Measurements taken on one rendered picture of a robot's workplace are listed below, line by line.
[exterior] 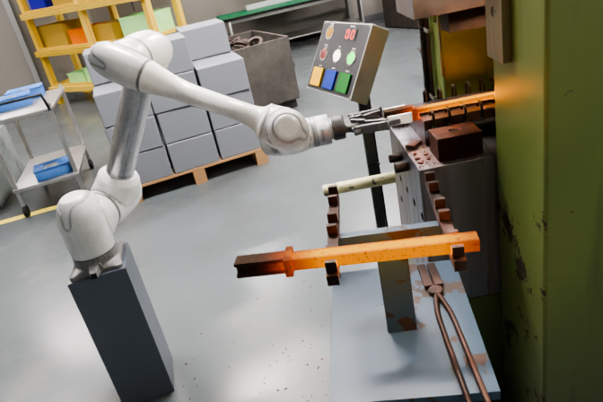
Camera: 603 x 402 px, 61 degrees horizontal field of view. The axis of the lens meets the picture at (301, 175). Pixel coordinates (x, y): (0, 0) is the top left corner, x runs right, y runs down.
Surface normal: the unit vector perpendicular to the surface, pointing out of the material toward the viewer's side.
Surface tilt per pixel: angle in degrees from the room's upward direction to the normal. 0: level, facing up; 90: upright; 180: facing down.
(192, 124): 90
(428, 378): 0
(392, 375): 0
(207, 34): 90
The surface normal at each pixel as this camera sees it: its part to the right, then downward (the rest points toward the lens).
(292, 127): 0.10, 0.04
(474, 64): 0.05, 0.40
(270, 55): 0.42, 0.30
